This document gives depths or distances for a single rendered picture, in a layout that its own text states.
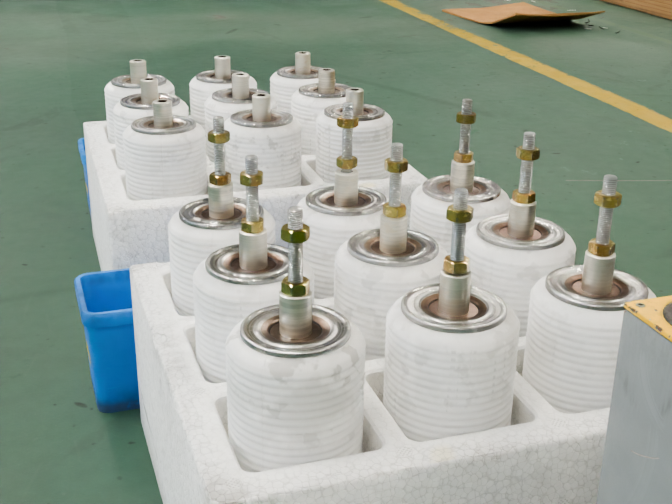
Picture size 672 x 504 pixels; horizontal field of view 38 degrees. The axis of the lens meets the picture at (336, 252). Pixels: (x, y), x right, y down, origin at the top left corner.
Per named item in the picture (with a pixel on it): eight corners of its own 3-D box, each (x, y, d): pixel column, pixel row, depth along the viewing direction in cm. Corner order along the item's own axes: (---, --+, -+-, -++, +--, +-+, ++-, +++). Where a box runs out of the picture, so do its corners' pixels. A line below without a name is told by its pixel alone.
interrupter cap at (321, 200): (306, 191, 93) (306, 184, 93) (384, 191, 93) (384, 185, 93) (304, 219, 86) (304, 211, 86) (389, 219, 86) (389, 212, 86)
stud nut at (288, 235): (287, 232, 64) (287, 220, 64) (311, 234, 64) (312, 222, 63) (278, 242, 62) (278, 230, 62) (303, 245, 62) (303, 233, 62)
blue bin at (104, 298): (331, 333, 119) (332, 244, 115) (361, 376, 110) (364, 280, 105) (82, 369, 110) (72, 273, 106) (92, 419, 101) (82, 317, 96)
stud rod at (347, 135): (338, 182, 89) (340, 102, 86) (347, 180, 90) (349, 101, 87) (345, 185, 88) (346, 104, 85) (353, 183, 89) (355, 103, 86)
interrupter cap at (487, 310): (481, 286, 74) (482, 278, 73) (524, 330, 67) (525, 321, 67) (387, 295, 72) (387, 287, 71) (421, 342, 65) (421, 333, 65)
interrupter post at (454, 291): (462, 304, 71) (465, 262, 69) (475, 318, 69) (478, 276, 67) (431, 307, 70) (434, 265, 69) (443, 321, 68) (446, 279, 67)
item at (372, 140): (373, 231, 132) (377, 102, 125) (398, 257, 124) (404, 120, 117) (306, 238, 130) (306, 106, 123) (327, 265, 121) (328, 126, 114)
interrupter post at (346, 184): (333, 200, 91) (333, 167, 90) (358, 200, 91) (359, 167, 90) (333, 209, 89) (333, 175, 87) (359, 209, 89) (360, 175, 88)
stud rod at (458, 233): (464, 290, 69) (471, 189, 66) (455, 294, 68) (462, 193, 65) (454, 285, 69) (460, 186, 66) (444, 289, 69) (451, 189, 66)
